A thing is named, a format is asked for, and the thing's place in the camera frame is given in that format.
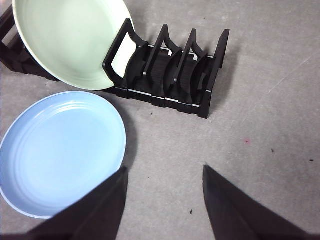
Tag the blue plate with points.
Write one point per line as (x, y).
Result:
(60, 155)

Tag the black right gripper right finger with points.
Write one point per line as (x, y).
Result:
(237, 215)

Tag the pale green plate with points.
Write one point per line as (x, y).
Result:
(67, 42)

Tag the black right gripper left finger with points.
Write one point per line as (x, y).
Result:
(100, 212)

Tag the black dish rack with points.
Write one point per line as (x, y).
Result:
(160, 70)

